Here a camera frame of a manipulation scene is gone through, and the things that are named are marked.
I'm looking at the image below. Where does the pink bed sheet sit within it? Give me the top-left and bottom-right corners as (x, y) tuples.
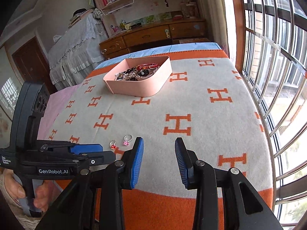
(37, 85), (80, 140)

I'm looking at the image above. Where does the person's left hand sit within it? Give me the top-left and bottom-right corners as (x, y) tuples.
(3, 169), (52, 212)

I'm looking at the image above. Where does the pink jewelry tray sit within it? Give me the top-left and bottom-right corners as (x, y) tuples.
(103, 56), (172, 98)

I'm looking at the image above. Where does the white lace cloth cover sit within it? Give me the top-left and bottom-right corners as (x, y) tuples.
(48, 9), (108, 90)

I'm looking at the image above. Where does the silver leaf brooch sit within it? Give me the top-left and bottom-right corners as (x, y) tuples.
(115, 72), (135, 81)

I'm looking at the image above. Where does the wooden desk with drawers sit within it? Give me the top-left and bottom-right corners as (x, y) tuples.
(99, 19), (208, 60)

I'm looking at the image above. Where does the dark wooden door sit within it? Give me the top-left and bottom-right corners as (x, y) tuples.
(12, 37), (58, 94)

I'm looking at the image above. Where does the blue plant-print sheet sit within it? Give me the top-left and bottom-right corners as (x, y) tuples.
(95, 42), (222, 70)

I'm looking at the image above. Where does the orange H-pattern blanket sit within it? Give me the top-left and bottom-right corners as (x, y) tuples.
(53, 50), (273, 229)

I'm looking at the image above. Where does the black bead bracelet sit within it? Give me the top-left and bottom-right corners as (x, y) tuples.
(120, 67), (150, 82)

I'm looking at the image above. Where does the beige curtain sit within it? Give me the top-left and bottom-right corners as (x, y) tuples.
(197, 0), (237, 62)

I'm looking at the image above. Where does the red pink cord bracelet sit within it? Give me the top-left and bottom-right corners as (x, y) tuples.
(136, 62), (161, 71)

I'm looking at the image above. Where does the metal window grille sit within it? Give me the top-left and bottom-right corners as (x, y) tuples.
(233, 0), (306, 229)

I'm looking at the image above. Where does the wooden bookshelf with books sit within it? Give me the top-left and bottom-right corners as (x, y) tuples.
(94, 0), (184, 37)

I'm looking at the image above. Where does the pink stone ring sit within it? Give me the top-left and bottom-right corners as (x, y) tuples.
(122, 134), (134, 147)

